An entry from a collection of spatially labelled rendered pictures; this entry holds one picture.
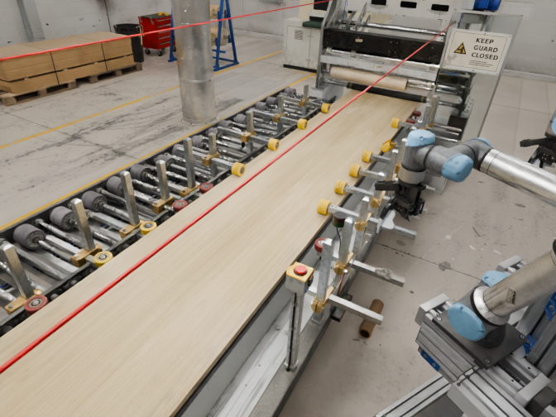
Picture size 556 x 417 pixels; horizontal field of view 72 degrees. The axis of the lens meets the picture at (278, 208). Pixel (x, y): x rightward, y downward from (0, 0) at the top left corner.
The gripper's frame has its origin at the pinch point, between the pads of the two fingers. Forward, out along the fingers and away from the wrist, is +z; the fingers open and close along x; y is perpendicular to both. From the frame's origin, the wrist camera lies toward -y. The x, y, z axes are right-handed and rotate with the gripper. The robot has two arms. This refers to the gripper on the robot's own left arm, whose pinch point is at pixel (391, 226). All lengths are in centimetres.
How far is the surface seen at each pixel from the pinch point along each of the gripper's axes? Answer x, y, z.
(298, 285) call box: -36.5, -1.8, 12.7
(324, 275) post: -12.8, -16.2, 31.0
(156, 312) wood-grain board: -76, -39, 42
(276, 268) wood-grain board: -22, -38, 42
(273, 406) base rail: -49, 7, 62
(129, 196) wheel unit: -69, -109, 29
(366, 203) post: 30, -42, 24
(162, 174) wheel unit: -48, -121, 27
